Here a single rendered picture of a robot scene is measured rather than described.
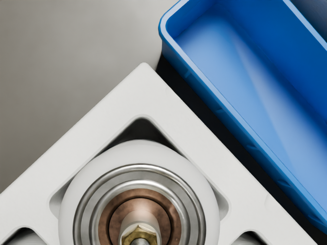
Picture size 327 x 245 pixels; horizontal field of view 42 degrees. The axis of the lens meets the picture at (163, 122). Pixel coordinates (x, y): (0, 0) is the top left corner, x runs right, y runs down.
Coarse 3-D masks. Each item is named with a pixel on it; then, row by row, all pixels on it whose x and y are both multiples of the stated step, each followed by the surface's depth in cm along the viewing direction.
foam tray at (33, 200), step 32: (128, 96) 32; (160, 96) 32; (96, 128) 31; (128, 128) 42; (160, 128) 32; (192, 128) 32; (64, 160) 31; (192, 160) 32; (224, 160) 32; (32, 192) 31; (64, 192) 38; (224, 192) 32; (256, 192) 32; (0, 224) 31; (32, 224) 31; (224, 224) 32; (256, 224) 32; (288, 224) 32
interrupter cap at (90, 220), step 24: (120, 168) 24; (144, 168) 24; (96, 192) 24; (120, 192) 24; (144, 192) 24; (168, 192) 24; (192, 192) 24; (96, 216) 24; (120, 216) 24; (168, 216) 24; (192, 216) 24; (96, 240) 24; (168, 240) 24; (192, 240) 24
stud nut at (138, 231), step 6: (132, 228) 21; (138, 228) 21; (144, 228) 21; (126, 234) 21; (132, 234) 20; (138, 234) 20; (144, 234) 20; (150, 234) 20; (126, 240) 20; (132, 240) 20; (150, 240) 20; (156, 240) 21
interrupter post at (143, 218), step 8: (128, 216) 23; (136, 216) 23; (144, 216) 23; (152, 216) 24; (128, 224) 21; (136, 224) 21; (144, 224) 21; (152, 224) 22; (120, 232) 22; (160, 232) 23; (120, 240) 21; (160, 240) 22
